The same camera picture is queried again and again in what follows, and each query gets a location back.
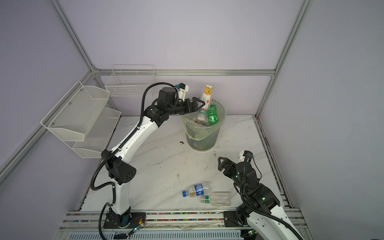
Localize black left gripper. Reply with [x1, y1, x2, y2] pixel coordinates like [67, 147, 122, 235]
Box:
[166, 97, 205, 117]

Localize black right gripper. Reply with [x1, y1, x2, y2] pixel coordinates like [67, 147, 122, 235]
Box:
[215, 156, 249, 194]

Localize clear bottle sunflower label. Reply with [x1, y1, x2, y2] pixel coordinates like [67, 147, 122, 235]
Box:
[197, 85, 213, 122]

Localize green soda bottle yellow cap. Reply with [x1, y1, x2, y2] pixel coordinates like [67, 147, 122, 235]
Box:
[207, 105, 219, 126]

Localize bottle blue label blue cap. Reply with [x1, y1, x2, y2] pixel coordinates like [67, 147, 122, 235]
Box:
[182, 182, 211, 198]

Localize clear bottle green cap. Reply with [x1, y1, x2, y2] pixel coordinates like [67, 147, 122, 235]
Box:
[200, 192, 231, 207]

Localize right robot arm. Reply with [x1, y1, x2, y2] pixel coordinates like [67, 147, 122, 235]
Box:
[218, 157, 303, 240]

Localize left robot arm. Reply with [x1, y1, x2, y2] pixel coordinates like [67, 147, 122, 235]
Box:
[102, 87, 207, 228]

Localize green plastic bin liner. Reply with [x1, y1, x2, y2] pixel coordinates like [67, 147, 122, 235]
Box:
[182, 99, 226, 141]

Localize grey mesh waste bin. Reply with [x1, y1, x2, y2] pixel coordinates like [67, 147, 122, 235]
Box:
[182, 99, 226, 151]

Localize white mesh two-tier shelf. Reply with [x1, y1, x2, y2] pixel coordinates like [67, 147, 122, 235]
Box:
[41, 82, 121, 159]

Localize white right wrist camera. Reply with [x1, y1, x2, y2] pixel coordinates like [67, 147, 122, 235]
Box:
[238, 150, 254, 167]

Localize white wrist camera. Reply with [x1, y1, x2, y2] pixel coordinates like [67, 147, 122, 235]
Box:
[175, 83, 189, 101]
[238, 150, 254, 167]

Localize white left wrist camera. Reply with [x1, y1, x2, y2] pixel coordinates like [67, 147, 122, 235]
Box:
[175, 83, 189, 101]

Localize white wire wall basket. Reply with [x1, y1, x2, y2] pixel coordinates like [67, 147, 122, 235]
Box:
[105, 65, 156, 97]

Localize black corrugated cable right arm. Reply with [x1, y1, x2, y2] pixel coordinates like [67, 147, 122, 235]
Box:
[233, 154, 304, 240]

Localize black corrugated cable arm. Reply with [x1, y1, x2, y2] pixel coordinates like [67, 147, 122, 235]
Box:
[89, 82, 176, 240]
[233, 154, 304, 240]

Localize aluminium frame profile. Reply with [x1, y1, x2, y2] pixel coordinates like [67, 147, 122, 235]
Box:
[1, 1, 313, 188]

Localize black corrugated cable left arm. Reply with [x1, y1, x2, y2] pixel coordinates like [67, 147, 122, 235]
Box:
[89, 82, 176, 240]

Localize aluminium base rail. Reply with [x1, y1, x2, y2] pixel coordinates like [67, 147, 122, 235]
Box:
[59, 206, 313, 240]

